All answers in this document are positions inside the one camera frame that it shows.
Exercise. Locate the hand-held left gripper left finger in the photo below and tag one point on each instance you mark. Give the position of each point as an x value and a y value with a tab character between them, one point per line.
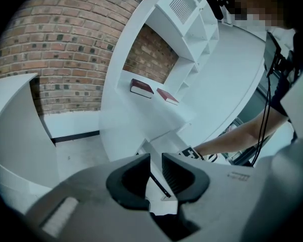
114	185

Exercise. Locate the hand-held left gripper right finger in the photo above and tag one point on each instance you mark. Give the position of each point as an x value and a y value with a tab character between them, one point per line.
194	183

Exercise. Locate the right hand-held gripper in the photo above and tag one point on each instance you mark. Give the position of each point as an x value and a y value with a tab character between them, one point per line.
190	153

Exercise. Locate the white desk drawer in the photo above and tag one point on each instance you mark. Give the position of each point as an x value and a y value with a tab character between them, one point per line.
164	138

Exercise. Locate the person's right forearm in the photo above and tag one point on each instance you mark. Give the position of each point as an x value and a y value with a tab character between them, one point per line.
242	137

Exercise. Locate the white desk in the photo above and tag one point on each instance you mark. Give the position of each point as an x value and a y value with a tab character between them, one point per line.
229	84

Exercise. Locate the thin red book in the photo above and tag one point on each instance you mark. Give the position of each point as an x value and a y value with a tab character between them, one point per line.
166	95

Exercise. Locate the thick red book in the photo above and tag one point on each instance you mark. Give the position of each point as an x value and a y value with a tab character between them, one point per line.
142	87

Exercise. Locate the white shelf unit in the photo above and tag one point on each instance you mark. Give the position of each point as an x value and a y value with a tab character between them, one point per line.
192	47

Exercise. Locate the white curved counter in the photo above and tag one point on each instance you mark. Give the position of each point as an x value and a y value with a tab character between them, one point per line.
17	125

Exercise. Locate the black chest-mounted device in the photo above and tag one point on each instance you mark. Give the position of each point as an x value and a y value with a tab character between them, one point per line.
271	52

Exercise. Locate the person's dark shirt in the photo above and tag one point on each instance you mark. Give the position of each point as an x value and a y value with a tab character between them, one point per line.
300	59

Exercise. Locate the white slatted vent grille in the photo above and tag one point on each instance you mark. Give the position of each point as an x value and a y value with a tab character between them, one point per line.
182	4

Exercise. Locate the black head-mounted camera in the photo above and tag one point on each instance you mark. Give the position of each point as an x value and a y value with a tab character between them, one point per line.
215	4

